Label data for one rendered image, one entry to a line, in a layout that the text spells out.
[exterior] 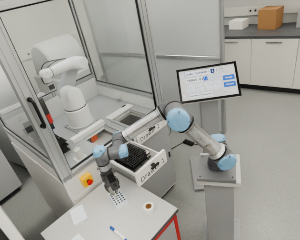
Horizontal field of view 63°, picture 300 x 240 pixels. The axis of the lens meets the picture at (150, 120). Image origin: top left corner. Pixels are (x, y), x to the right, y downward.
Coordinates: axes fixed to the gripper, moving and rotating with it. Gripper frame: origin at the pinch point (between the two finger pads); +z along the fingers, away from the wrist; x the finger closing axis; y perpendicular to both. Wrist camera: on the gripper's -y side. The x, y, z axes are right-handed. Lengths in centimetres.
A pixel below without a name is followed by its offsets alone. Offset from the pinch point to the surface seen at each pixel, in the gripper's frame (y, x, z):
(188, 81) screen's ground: 48, -101, -26
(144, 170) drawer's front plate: -1.0, -22.1, -5.9
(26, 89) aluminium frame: 21, 20, -74
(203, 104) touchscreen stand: 41, -110, -1
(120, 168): 15.4, -12.1, -2.8
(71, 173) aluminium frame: 22.1, 17.7, -12.8
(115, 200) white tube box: -0.4, 1.2, 5.4
